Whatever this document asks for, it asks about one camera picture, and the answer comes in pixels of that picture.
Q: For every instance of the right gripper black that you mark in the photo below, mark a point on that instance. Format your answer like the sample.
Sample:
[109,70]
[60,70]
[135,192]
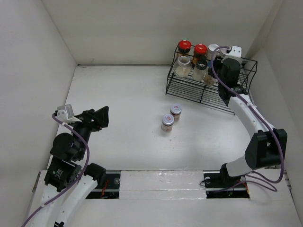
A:
[218,62]

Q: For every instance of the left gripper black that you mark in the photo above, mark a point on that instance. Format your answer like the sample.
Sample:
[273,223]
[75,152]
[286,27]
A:
[96,119]

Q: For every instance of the silver lid spice bottle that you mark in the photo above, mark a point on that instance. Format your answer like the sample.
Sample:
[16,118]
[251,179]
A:
[210,49]

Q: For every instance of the red lid sauce jar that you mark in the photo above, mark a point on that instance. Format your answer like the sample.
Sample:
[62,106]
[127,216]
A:
[200,50]
[184,47]

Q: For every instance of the black cap seasoning bottle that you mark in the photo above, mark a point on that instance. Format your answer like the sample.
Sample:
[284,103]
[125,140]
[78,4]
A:
[199,70]

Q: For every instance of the black cap spice shaker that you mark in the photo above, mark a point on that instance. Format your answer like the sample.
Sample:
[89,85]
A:
[209,80]

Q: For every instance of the glass jar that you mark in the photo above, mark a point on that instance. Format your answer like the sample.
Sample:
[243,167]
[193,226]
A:
[182,66]

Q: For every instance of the white lid paste jar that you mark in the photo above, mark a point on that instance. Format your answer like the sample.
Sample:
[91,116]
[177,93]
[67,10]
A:
[176,111]
[167,122]

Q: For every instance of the foil lid spice bottle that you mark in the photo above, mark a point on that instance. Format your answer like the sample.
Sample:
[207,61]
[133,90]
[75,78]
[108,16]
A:
[223,52]

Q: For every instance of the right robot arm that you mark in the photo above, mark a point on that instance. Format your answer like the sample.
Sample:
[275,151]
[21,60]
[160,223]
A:
[267,144]

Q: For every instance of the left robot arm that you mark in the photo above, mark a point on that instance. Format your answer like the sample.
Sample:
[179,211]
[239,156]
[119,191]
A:
[112,119]

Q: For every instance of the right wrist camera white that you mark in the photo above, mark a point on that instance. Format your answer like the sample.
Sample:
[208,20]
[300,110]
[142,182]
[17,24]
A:
[234,52]

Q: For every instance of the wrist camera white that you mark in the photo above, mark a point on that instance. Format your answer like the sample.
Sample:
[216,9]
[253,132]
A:
[234,52]
[65,114]

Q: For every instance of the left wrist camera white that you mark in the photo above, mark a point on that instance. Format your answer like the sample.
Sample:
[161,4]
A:
[65,114]

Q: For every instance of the black wire rack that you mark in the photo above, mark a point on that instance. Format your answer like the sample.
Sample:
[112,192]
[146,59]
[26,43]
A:
[206,91]

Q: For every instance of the metal base rail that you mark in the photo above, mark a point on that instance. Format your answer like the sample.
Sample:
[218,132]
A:
[213,188]

